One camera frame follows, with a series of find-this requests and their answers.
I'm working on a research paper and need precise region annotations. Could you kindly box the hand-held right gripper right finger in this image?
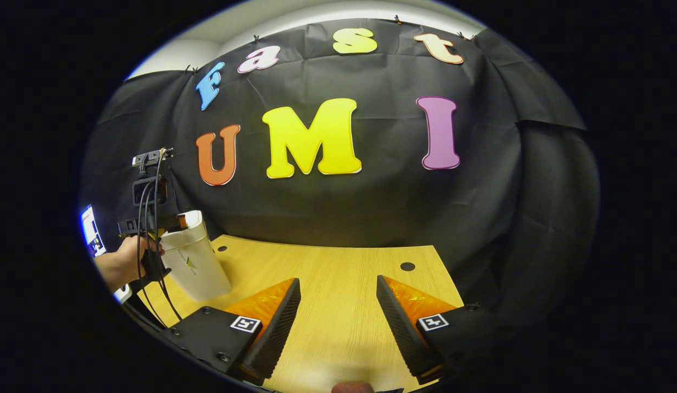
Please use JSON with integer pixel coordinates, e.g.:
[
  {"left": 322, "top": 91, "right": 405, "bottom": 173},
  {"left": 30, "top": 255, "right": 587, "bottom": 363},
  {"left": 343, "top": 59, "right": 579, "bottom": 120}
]
[{"left": 376, "top": 275, "right": 517, "bottom": 385}]

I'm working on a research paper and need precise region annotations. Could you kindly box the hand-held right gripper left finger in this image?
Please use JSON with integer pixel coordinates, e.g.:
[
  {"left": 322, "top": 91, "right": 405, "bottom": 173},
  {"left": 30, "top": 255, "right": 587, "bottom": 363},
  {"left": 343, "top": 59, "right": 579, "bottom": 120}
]
[{"left": 163, "top": 277, "right": 302, "bottom": 383}]

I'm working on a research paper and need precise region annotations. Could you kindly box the white desktop garbage bin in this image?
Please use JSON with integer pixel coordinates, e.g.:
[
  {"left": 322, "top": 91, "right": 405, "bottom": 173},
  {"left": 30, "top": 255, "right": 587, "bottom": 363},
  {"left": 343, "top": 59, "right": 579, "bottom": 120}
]
[{"left": 159, "top": 210, "right": 232, "bottom": 302}]

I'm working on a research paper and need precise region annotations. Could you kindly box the wooden desktop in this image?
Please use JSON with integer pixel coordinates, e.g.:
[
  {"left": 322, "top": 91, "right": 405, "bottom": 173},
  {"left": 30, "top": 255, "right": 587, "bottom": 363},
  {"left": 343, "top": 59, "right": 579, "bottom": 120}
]
[{"left": 136, "top": 235, "right": 464, "bottom": 393}]

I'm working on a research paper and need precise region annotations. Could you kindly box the computer monitor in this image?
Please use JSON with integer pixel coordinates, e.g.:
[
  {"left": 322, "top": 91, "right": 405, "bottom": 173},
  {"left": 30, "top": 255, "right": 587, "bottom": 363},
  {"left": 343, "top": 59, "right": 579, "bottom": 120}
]
[{"left": 80, "top": 205, "right": 107, "bottom": 257}]

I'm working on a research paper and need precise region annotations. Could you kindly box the black backdrop cloth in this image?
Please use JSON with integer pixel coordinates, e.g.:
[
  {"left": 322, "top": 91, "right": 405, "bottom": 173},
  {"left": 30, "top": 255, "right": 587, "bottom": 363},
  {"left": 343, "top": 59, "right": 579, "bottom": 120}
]
[{"left": 82, "top": 17, "right": 601, "bottom": 328}]

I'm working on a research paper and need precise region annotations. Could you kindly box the black cable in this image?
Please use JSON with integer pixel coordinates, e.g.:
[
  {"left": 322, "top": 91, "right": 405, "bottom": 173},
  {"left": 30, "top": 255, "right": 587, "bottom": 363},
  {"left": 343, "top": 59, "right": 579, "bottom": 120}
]
[
  {"left": 151, "top": 152, "right": 183, "bottom": 321},
  {"left": 135, "top": 183, "right": 169, "bottom": 329}
]

